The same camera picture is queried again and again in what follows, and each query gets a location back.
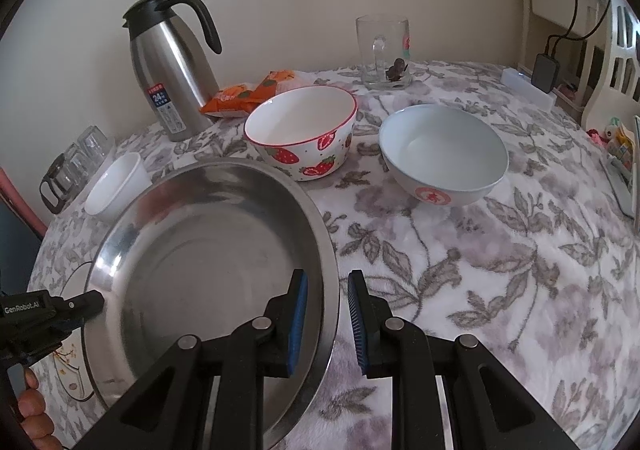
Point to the white chair back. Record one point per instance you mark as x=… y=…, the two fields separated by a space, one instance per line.
x=617 y=91

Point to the white bowl with red emblem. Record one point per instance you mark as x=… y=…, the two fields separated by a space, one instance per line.
x=442 y=156

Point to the glass mug with handle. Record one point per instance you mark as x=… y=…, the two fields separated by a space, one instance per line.
x=384 y=47

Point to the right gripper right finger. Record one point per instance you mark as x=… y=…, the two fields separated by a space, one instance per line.
x=446 y=393

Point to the stainless steel plate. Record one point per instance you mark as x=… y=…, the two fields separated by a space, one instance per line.
x=199 y=253

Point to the orange snack packet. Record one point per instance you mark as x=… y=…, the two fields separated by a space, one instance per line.
x=232 y=102
x=275 y=82

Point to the small white square bowl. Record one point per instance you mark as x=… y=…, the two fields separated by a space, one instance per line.
x=117 y=188

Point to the clear drinking glass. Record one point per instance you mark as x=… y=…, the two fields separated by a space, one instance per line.
x=97 y=147

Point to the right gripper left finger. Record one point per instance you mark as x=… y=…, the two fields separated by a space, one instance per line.
x=209 y=393

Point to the white wooden shelf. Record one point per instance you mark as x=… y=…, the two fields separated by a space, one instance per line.
x=568 y=28

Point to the glass teapot with dark handle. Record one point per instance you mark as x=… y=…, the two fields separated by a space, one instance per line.
x=65 y=178

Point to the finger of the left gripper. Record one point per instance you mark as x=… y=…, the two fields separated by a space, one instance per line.
x=82 y=308

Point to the person's left hand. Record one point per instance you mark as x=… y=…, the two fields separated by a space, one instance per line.
x=37 y=424

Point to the strawberry pattern bowl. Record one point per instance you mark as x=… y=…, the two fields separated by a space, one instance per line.
x=305 y=132

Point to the white power strip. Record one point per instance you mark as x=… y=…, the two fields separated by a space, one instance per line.
x=521 y=85

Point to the pink rolled mat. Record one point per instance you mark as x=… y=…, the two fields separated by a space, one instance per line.
x=14 y=199

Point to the black power adapter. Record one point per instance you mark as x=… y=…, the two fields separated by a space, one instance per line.
x=545 y=72

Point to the stainless steel thermos jug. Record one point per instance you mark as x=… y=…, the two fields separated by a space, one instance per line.
x=166 y=39

